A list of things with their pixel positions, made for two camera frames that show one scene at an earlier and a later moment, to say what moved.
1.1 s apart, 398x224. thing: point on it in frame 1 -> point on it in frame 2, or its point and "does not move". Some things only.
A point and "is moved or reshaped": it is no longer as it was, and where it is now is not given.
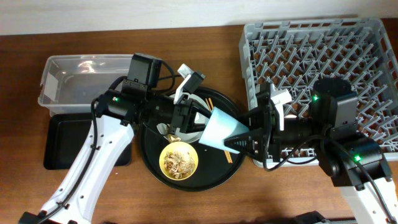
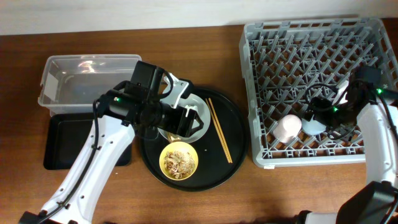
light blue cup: x=220 y=126 is moved or reshaped
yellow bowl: x=178 y=160 does not move
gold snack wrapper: x=173 y=138 does not move
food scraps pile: x=177 y=165 does not move
